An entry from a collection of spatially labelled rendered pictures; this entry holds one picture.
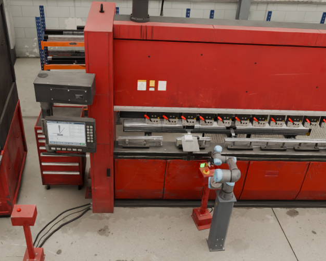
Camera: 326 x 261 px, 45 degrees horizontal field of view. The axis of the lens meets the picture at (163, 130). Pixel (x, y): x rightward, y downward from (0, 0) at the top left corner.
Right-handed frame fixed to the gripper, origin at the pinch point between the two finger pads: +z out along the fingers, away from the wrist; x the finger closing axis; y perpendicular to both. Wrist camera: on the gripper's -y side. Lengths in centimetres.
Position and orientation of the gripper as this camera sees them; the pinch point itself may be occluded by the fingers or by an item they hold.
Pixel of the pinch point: (208, 164)
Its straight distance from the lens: 431.9
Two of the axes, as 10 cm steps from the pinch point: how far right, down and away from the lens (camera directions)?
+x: 9.5, -1.4, 3.0
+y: 2.8, 8.0, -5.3
